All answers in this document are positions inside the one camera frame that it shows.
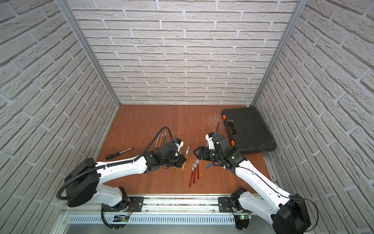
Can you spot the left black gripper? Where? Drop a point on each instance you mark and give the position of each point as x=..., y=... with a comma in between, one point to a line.
x=178, y=158

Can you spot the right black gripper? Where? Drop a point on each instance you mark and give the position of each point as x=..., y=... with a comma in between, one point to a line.
x=201, y=148

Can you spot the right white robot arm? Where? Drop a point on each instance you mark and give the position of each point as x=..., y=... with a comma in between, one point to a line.
x=288, y=214

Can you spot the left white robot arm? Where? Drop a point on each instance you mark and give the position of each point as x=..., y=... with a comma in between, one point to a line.
x=87, y=182

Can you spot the red carving knife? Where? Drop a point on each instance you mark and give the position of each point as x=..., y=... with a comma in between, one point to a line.
x=197, y=169
x=194, y=172
x=192, y=175

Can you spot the black plastic tool case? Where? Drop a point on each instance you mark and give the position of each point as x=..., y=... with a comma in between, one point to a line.
x=247, y=131

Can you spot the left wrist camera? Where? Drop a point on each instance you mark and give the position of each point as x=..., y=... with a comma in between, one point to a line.
x=179, y=143

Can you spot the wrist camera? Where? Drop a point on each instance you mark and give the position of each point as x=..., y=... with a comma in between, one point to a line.
x=210, y=141
x=179, y=143

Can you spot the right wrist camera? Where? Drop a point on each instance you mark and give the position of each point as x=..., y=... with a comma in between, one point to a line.
x=210, y=141

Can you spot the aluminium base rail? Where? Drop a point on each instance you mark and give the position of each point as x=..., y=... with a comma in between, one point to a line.
x=173, y=210

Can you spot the black handled screwdriver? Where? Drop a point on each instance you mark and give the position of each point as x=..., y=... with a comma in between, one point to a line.
x=111, y=156

